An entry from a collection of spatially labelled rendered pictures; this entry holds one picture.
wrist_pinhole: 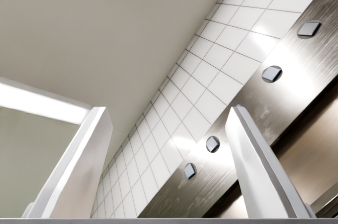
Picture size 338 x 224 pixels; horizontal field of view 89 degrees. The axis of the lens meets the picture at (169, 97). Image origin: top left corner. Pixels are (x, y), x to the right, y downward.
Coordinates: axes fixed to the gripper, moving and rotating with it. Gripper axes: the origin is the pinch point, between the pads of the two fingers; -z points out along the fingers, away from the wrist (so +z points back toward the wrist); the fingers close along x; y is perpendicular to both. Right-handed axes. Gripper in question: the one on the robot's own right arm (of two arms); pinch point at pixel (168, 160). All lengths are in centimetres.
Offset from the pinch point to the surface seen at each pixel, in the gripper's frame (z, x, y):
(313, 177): -15, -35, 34
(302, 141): -24, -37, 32
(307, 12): -57, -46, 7
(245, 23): -74, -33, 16
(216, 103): -49, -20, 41
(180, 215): -17, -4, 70
